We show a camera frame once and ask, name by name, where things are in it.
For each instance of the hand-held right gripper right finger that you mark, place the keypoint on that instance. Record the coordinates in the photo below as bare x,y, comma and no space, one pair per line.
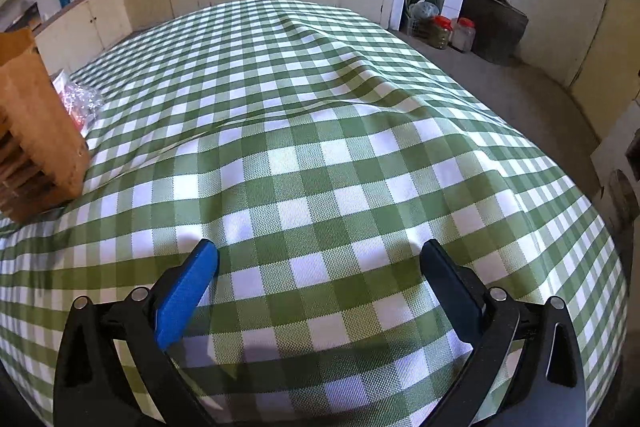
452,287

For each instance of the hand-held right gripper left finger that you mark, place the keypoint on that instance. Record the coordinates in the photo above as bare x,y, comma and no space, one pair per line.
182,292

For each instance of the wooden utensil holder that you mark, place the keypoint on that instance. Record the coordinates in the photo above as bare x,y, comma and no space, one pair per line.
35,127

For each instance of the green checkered tablecloth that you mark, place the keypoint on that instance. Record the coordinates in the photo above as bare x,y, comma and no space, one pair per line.
320,147

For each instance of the clear plastic bag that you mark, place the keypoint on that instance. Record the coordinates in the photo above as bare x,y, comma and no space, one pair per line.
75,94

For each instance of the red-lid jar with pale contents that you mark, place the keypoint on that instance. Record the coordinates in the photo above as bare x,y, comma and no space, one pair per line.
464,35

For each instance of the red-lid jar with green contents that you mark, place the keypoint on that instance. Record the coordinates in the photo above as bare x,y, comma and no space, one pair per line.
442,32

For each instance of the dark wooden crate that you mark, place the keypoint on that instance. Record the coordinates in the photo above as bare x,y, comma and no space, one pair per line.
492,27

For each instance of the green plastic basket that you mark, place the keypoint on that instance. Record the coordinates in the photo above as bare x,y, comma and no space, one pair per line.
423,9

